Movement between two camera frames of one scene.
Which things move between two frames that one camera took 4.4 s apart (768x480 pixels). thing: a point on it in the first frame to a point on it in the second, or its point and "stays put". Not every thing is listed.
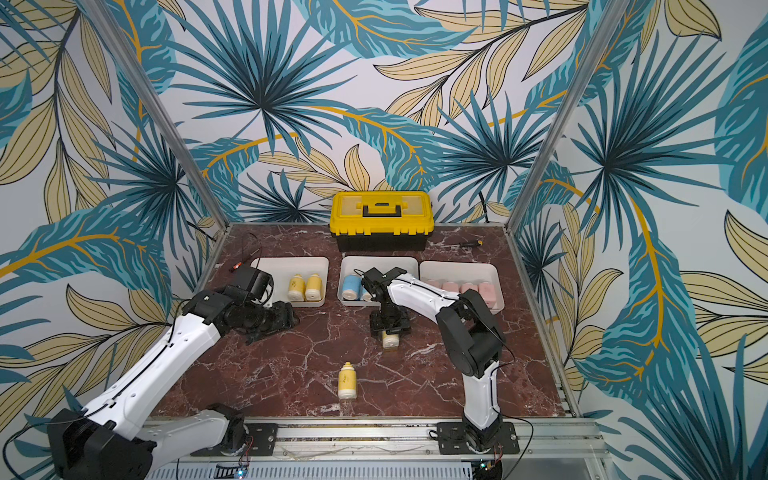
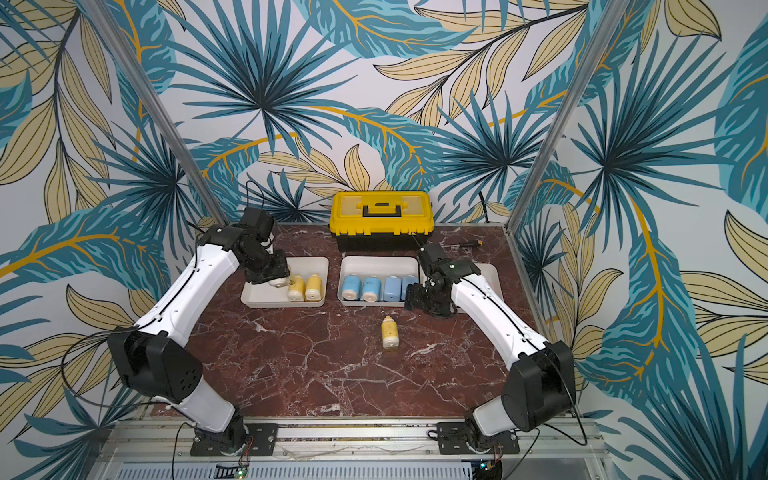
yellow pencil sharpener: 347,382 to 280,282
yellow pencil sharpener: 390,341 stays put
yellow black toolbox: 381,221 stays put
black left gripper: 285,314 to 281,270
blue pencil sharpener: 352,287 stays put
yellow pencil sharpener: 313,288 stays put
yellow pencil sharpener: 296,288 stays put
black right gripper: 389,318 to 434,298
